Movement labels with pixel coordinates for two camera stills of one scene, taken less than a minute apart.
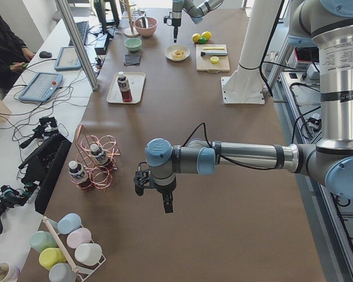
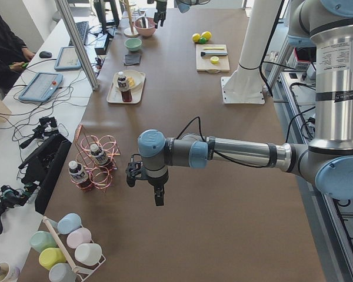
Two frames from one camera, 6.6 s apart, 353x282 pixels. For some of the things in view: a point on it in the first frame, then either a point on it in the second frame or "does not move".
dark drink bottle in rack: x=100 y=157 does not move
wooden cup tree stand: x=130 y=32 does not move
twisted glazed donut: x=178 y=54 → x=131 y=81
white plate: x=169 y=50 → x=137 y=76
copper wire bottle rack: x=97 y=155 does not move
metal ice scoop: x=144 y=22 does not move
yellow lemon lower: x=196 y=37 does not move
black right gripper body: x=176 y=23 → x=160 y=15
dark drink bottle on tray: x=126 y=91 does not move
